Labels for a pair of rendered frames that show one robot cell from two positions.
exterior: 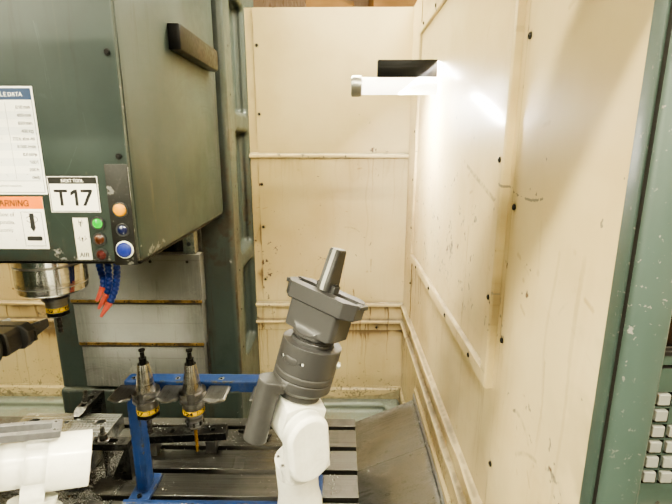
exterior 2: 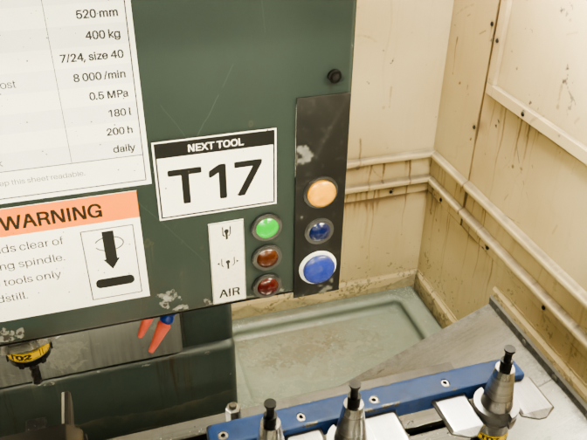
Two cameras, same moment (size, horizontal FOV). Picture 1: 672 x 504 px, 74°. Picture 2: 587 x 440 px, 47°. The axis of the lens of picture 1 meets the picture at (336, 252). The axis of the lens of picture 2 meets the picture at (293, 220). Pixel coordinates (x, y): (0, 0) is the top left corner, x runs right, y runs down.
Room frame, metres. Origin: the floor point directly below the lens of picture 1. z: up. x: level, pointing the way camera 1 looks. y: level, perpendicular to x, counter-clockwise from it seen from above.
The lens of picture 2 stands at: (0.41, 0.60, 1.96)
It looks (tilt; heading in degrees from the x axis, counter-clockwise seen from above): 33 degrees down; 342
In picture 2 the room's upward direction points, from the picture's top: 1 degrees clockwise
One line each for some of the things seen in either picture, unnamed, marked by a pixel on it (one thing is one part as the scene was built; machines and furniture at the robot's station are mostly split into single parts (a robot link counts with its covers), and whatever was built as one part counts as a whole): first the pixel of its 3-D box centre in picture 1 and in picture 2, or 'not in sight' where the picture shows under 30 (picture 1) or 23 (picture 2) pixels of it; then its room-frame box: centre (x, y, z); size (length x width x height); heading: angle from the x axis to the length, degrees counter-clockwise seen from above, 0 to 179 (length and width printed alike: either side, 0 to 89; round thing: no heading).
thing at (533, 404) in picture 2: not in sight; (528, 400); (0.95, 0.06, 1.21); 0.07 x 0.05 x 0.01; 179
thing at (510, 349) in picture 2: not in sight; (507, 358); (0.95, 0.12, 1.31); 0.02 x 0.02 x 0.03
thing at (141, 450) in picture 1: (140, 439); not in sight; (1.01, 0.50, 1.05); 0.10 x 0.05 x 0.30; 179
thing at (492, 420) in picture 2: not in sight; (494, 408); (0.95, 0.12, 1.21); 0.06 x 0.06 x 0.03
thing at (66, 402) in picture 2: (40, 327); (71, 417); (0.95, 0.67, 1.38); 0.06 x 0.02 x 0.03; 179
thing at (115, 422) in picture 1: (53, 444); not in sight; (1.10, 0.79, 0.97); 0.29 x 0.23 x 0.05; 89
